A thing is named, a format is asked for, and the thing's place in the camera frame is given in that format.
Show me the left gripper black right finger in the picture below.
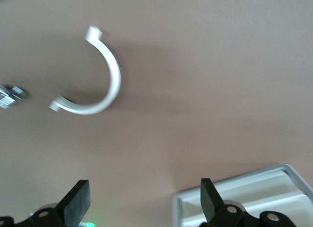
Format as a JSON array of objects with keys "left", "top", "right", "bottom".
[{"left": 199, "top": 178, "right": 298, "bottom": 227}]

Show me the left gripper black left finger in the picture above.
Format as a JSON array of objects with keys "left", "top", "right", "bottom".
[{"left": 0, "top": 180, "right": 91, "bottom": 227}]

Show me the grey compartment tray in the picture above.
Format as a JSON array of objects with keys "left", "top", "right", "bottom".
[{"left": 172, "top": 163, "right": 313, "bottom": 227}]

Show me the small silver metal part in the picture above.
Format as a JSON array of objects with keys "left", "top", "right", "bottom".
[{"left": 0, "top": 84, "right": 28, "bottom": 110}]

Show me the white curved plastic bracket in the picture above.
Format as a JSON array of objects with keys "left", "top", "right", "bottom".
[{"left": 48, "top": 25, "right": 122, "bottom": 115}]

